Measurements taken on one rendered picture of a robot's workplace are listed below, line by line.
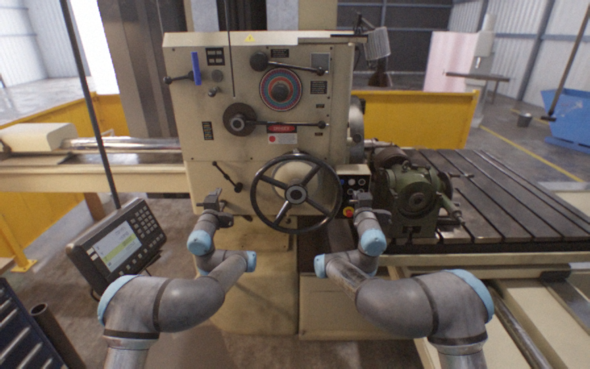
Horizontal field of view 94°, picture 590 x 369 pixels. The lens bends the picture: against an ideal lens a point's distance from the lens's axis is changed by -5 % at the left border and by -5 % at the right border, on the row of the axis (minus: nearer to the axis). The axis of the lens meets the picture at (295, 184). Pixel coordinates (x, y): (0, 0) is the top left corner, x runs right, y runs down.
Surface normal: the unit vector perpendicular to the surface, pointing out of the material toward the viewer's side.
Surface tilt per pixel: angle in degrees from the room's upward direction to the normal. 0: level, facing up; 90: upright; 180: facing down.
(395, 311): 58
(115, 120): 90
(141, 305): 41
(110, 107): 90
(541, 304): 0
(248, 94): 90
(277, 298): 90
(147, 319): 72
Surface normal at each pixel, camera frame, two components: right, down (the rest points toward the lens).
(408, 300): -0.33, -0.57
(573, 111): -0.88, 0.22
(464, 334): -0.14, -0.24
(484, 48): -0.59, 0.38
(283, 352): 0.00, -0.88
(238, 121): 0.00, 0.47
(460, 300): 0.13, -0.37
